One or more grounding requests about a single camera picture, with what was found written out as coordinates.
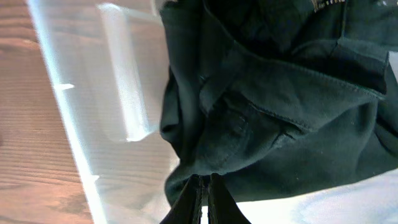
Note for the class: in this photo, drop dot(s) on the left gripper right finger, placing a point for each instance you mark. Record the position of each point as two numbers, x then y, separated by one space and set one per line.
222 208

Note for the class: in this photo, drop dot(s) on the large black garment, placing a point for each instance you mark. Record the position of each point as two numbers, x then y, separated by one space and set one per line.
280 98

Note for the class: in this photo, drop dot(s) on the clear plastic storage bin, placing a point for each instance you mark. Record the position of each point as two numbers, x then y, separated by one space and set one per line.
108 63

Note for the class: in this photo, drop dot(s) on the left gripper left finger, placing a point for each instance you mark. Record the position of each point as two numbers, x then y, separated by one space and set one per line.
187 208

